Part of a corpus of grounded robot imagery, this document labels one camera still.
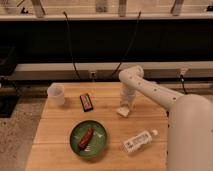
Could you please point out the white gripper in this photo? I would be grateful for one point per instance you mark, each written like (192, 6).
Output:
(127, 95)

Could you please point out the white sponge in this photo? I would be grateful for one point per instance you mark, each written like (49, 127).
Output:
(123, 111)

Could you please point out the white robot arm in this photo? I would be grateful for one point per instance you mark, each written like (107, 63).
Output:
(190, 121)

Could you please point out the dark snack bar packet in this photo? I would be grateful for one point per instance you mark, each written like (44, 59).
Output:
(86, 102)

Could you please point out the green plate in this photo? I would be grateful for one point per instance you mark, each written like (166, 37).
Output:
(97, 143)

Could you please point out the brown food piece on plate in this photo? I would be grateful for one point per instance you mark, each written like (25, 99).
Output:
(85, 139)

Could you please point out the translucent plastic cup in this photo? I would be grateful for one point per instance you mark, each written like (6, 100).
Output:
(56, 93)

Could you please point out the dark object at left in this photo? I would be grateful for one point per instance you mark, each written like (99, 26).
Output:
(8, 63)

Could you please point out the wall outlet left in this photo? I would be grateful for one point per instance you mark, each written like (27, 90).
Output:
(92, 74)

